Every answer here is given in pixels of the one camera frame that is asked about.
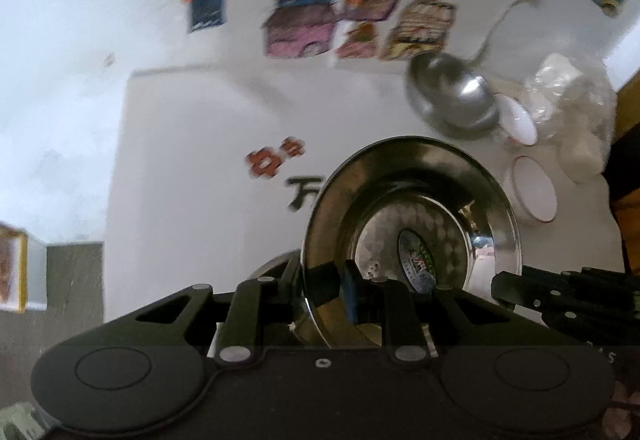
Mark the clear plastic bag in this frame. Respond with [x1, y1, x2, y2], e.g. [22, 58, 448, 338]
[522, 51, 615, 146]

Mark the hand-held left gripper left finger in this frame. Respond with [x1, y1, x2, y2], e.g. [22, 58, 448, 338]
[105, 256, 302, 363]

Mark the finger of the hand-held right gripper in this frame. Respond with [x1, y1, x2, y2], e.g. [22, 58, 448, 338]
[491, 266, 640, 308]
[532, 297, 640, 346]

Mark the steel bowl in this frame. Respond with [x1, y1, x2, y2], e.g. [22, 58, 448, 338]
[404, 53, 501, 142]

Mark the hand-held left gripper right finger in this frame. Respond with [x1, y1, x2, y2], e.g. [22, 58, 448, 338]
[342, 259, 541, 363]

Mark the white bowl red rim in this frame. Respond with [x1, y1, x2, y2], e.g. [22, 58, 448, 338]
[492, 93, 540, 147]
[506, 155, 559, 226]

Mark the yellow framed picture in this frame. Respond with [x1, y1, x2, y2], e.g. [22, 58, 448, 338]
[0, 221, 29, 314]

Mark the white printed tablecloth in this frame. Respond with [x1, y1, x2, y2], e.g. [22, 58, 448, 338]
[105, 0, 630, 356]

